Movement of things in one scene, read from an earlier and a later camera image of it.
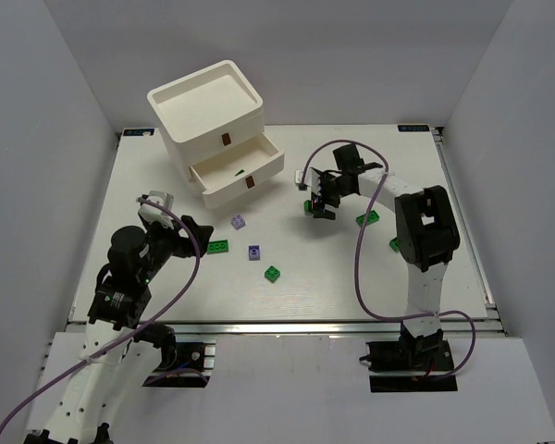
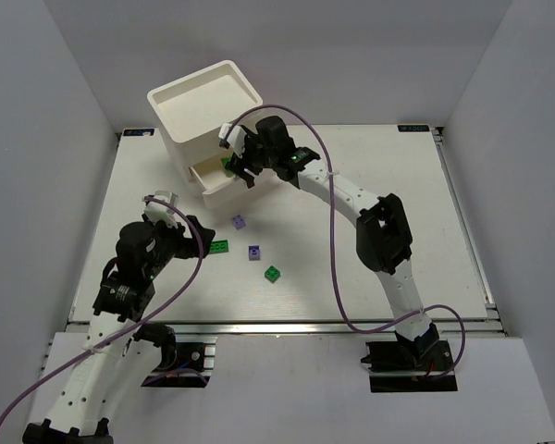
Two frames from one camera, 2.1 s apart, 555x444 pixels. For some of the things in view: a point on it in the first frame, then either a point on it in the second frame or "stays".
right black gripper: x=328 y=188 -> x=243 y=157
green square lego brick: x=272 y=274 stays
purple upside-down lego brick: x=253 y=252 stays
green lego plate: x=217 y=247 stays
